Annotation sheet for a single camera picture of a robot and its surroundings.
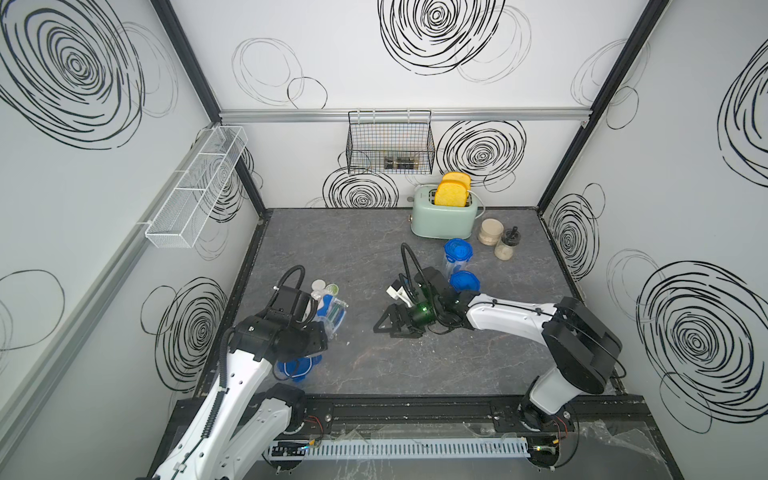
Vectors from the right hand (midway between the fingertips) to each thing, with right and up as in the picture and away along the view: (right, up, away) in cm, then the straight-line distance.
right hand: (383, 335), depth 76 cm
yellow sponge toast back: (+24, +46, +25) cm, 57 cm away
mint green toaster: (+19, +31, +27) cm, 45 cm away
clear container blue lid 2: (+22, +13, +7) cm, 27 cm away
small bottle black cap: (+41, +22, +25) cm, 53 cm away
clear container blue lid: (+22, +21, +14) cm, 33 cm away
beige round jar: (+38, +27, +30) cm, 55 cm away
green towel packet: (-17, +8, +21) cm, 28 cm away
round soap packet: (-22, +9, +21) cm, 32 cm away
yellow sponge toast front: (+22, +39, +23) cm, 51 cm away
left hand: (-17, -1, -2) cm, 17 cm away
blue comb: (-18, +6, +17) cm, 26 cm away
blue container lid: (-23, -11, +5) cm, 26 cm away
